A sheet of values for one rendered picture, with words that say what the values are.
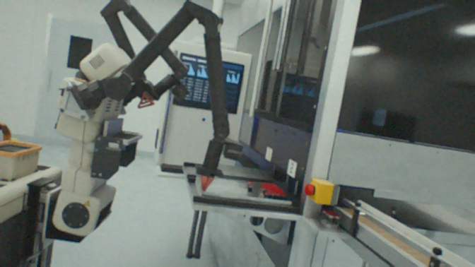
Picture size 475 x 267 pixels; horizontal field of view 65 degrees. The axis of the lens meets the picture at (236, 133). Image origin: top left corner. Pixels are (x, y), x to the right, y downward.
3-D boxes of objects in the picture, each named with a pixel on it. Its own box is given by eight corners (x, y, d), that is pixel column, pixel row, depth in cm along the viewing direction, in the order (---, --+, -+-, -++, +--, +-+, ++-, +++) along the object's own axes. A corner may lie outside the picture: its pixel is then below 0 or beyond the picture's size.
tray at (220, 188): (271, 192, 166) (272, 184, 165) (290, 210, 140) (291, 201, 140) (195, 183, 159) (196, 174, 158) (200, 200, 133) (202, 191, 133)
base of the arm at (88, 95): (81, 87, 133) (67, 87, 121) (102, 77, 133) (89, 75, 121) (93, 109, 134) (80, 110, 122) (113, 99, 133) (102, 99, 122)
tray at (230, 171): (271, 176, 201) (273, 170, 201) (287, 189, 176) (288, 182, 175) (210, 169, 194) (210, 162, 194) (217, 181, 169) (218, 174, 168)
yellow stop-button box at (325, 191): (326, 199, 133) (329, 180, 133) (335, 205, 126) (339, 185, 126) (307, 197, 132) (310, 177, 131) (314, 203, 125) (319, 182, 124)
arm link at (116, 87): (192, -9, 127) (193, -11, 118) (220, 21, 131) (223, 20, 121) (104, 84, 132) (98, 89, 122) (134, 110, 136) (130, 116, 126)
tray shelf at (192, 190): (268, 178, 206) (268, 174, 206) (320, 222, 138) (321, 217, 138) (182, 167, 196) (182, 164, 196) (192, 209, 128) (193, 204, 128)
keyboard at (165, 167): (225, 173, 228) (225, 169, 228) (230, 179, 214) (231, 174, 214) (159, 166, 216) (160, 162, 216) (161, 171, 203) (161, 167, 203)
